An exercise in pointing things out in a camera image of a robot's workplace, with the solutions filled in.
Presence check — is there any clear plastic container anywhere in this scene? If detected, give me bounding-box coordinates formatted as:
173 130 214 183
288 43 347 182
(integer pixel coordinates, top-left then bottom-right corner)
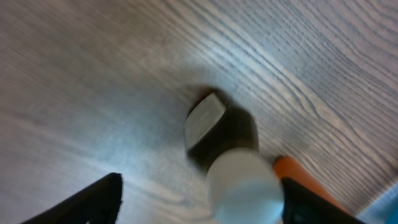
356 184 398 224

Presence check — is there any dark bottle white cap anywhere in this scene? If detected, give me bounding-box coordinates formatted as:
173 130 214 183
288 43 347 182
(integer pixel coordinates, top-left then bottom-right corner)
184 88 284 224

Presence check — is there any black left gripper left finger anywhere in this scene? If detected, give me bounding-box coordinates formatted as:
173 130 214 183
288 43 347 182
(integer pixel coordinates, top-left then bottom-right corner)
23 173 123 224

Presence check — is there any orange tube white cap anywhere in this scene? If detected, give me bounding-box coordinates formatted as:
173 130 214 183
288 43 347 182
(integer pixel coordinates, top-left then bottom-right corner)
272 156 349 213

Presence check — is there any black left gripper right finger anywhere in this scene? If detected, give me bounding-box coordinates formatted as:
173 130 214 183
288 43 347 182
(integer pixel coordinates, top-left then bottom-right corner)
281 177 364 224

